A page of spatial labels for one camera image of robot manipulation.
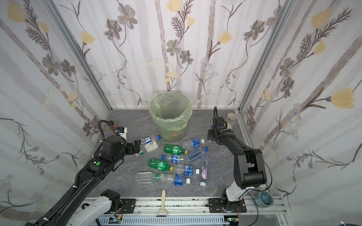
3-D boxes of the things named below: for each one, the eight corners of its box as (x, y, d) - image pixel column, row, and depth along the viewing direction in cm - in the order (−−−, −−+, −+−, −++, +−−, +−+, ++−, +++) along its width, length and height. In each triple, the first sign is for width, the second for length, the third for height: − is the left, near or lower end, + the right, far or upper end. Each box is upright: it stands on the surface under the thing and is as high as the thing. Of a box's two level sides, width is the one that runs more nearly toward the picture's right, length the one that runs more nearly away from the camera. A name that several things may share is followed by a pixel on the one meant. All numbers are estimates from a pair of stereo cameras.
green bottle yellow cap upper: (163, 153, 95) (162, 149, 91) (165, 147, 98) (164, 143, 94) (186, 158, 93) (186, 154, 89) (188, 152, 96) (188, 148, 92)
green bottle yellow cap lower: (148, 167, 90) (146, 163, 85) (152, 159, 93) (151, 155, 89) (170, 176, 86) (170, 173, 82) (174, 167, 90) (174, 164, 85)
